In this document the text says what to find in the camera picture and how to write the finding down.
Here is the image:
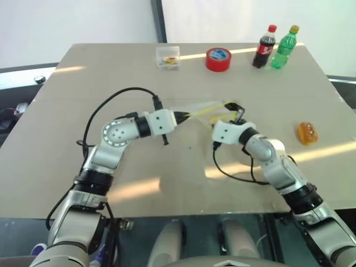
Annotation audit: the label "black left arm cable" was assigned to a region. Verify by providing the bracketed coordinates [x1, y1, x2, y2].
[76, 87, 164, 157]

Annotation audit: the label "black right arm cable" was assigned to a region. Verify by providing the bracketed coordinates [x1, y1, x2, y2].
[212, 141, 272, 186]

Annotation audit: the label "clear plastic box colourful bits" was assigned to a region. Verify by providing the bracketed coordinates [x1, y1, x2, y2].
[155, 46, 181, 72]

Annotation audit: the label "clear plastic bag yellow drawstring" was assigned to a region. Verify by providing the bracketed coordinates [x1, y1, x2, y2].
[169, 99, 237, 133]

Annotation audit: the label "orange wrapped snack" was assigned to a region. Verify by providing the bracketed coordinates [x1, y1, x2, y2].
[295, 121, 319, 146]

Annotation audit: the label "cola bottle red cap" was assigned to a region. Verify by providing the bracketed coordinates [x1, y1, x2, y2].
[252, 24, 278, 70]

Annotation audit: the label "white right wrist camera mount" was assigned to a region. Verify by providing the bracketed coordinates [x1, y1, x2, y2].
[211, 120, 250, 145]

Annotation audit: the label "red tape roll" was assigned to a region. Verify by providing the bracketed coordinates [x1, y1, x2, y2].
[205, 47, 233, 73]

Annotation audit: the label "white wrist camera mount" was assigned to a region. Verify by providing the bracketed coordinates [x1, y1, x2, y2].
[211, 120, 250, 145]
[146, 109, 178, 136]

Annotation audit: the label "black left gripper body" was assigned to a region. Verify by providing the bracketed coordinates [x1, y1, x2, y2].
[172, 111, 186, 125]

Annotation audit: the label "green soda bottle yellow cap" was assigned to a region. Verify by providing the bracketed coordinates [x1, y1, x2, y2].
[270, 24, 300, 70]

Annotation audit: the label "dark bag beside table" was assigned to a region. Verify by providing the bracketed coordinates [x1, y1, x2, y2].
[0, 107, 21, 131]

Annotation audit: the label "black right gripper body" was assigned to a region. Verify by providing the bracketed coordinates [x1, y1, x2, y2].
[229, 116, 249, 126]

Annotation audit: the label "grey rounded robot leg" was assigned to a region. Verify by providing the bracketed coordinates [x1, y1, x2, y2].
[218, 218, 261, 261]
[146, 219, 186, 267]

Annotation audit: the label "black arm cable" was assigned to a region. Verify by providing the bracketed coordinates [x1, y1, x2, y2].
[212, 141, 272, 186]
[76, 87, 164, 157]

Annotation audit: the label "grey robot torso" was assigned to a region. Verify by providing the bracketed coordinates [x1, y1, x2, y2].
[160, 255, 290, 267]

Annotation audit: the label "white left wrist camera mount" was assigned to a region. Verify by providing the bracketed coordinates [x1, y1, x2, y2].
[146, 109, 178, 136]

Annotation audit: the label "dark window frame post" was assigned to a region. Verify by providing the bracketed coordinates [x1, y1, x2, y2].
[150, 0, 168, 44]

